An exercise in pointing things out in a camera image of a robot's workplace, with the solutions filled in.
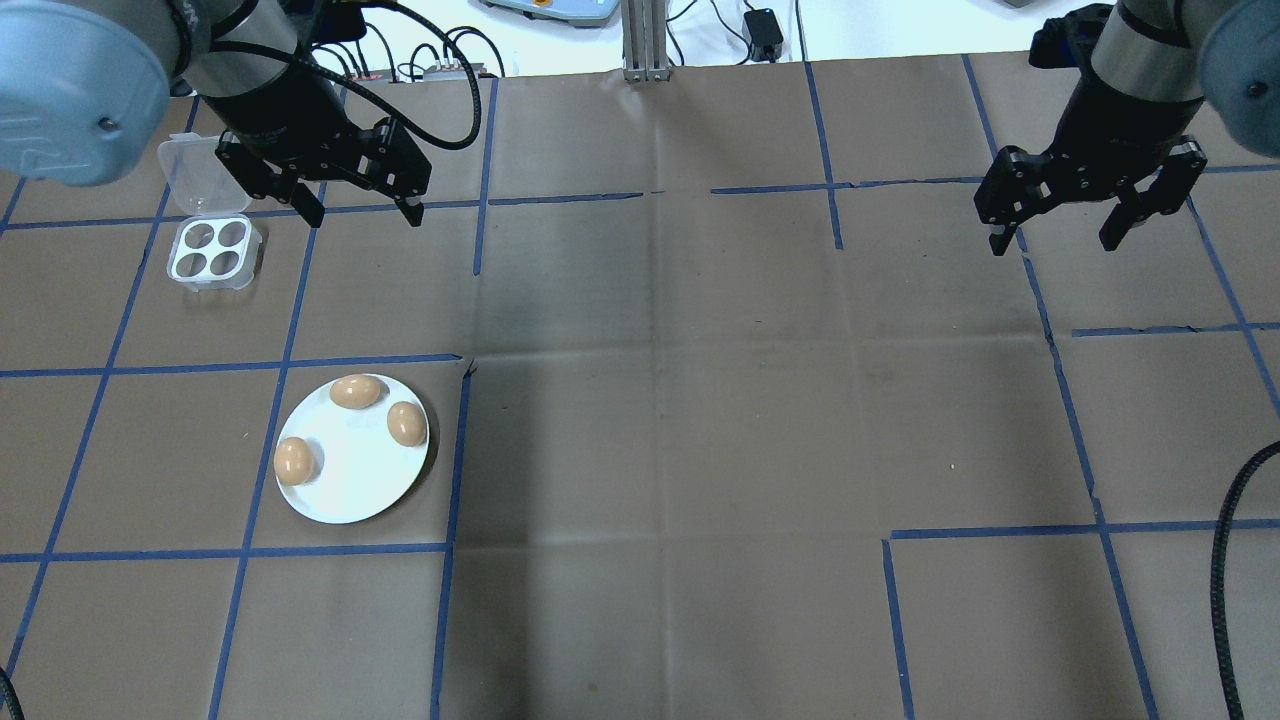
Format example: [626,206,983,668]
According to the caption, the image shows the aluminium profile post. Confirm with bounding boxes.
[620,0,673,83]

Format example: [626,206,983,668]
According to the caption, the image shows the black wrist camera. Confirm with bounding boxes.
[305,0,369,49]
[1028,3,1101,73]

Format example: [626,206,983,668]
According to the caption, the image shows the white desk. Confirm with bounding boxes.
[300,0,1131,79]

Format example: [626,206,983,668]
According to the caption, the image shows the brown egg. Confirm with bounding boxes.
[386,401,429,448]
[329,374,384,411]
[273,437,317,488]

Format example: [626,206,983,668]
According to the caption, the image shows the black power adapter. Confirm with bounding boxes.
[744,8,787,61]

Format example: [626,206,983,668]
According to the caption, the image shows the blue grey teach pendant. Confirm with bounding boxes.
[478,0,621,28]

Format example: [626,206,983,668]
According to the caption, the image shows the clear plastic egg box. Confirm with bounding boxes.
[157,135,263,293]

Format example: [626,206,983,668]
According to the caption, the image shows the white round plate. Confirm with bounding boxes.
[274,374,434,525]

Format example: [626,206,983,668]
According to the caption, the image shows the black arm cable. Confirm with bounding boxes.
[1209,438,1280,720]
[205,0,486,153]

